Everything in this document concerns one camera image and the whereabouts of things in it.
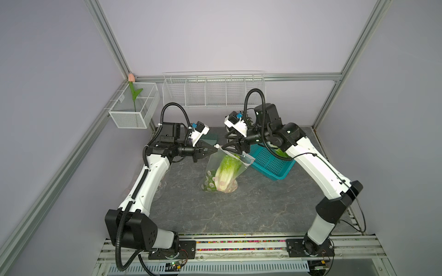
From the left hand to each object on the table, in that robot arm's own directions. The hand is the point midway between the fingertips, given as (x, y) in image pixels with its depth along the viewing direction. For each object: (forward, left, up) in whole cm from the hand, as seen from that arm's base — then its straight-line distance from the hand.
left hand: (216, 150), depth 70 cm
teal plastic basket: (+8, -32, -30) cm, 45 cm away
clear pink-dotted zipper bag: (-6, +5, -17) cm, 19 cm away
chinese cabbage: (-5, -3, -13) cm, 15 cm away
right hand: (+1, -4, +5) cm, 6 cm away
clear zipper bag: (+1, +30, -29) cm, 42 cm away
